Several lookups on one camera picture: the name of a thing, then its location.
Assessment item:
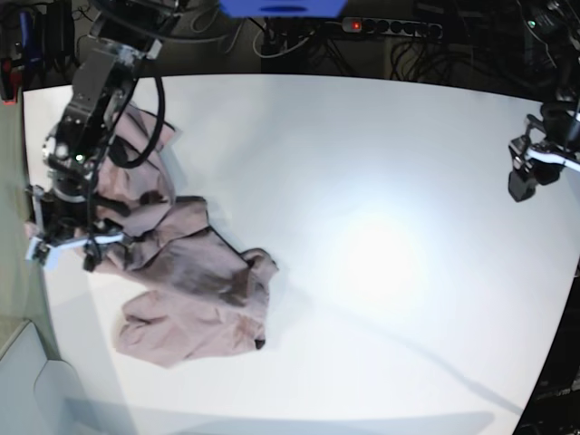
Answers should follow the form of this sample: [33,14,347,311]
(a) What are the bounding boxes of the red black clamp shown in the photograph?
[1,43,24,105]

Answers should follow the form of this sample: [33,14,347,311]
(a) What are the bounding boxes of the black power strip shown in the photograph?
[341,17,443,41]

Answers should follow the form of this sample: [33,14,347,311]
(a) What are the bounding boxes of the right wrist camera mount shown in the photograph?
[25,185,131,272]

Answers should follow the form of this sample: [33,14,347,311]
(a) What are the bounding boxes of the pink t-shirt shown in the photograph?
[94,124,277,367]

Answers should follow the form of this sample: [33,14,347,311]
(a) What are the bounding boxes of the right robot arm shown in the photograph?
[27,1,188,262]

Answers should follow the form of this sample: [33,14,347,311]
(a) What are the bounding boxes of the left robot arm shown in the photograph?
[507,1,579,202]

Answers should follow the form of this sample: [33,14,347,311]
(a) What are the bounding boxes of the blue box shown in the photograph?
[219,0,347,18]

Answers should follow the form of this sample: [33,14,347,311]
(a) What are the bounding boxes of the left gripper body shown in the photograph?
[507,135,564,202]

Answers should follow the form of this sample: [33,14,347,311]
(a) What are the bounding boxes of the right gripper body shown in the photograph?
[35,186,131,254]

